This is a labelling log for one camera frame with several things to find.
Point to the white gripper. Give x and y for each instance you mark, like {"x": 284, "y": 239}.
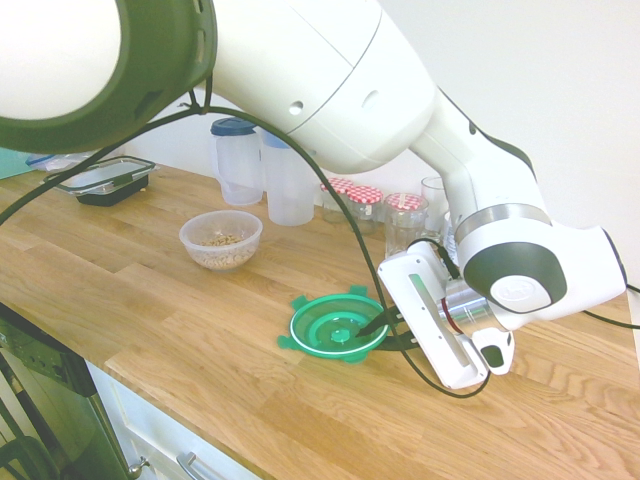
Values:
{"x": 425, "y": 320}

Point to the green round container lid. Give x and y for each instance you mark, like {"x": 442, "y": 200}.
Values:
{"x": 320, "y": 330}

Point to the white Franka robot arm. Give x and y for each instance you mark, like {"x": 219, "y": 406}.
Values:
{"x": 325, "y": 75}

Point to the glass jar red checkered lid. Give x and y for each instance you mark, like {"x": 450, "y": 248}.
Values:
{"x": 334, "y": 186}
{"x": 404, "y": 201}
{"x": 365, "y": 207}

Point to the large pitcher blue lid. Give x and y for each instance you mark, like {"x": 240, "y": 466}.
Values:
{"x": 290, "y": 200}

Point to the clear plastic food bowl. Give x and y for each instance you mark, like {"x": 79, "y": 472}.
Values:
{"x": 220, "y": 255}

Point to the small pitcher dark blue lid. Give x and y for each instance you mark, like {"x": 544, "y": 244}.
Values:
{"x": 237, "y": 170}

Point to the black container clear lid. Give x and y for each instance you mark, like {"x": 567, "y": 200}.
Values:
{"x": 95, "y": 175}

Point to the faceted glass tumbler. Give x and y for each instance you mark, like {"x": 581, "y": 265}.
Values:
{"x": 400, "y": 235}

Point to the tall clear drinking glass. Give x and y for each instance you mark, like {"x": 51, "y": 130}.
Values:
{"x": 432, "y": 205}

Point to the nuts pile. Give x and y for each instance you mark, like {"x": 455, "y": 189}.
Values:
{"x": 225, "y": 247}

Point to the white cabinet front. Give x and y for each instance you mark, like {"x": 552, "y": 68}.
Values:
{"x": 150, "y": 430}

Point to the silver cabinet knob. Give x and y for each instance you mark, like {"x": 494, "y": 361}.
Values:
{"x": 136, "y": 467}

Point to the stainless steel appliance door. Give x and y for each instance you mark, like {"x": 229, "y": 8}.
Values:
{"x": 50, "y": 380}

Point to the clear zip bag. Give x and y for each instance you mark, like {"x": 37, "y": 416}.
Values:
{"x": 55, "y": 161}

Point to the teal cutting board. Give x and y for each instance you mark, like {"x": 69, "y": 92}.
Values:
{"x": 10, "y": 165}

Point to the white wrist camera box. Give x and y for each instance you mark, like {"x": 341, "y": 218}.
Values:
{"x": 495, "y": 352}

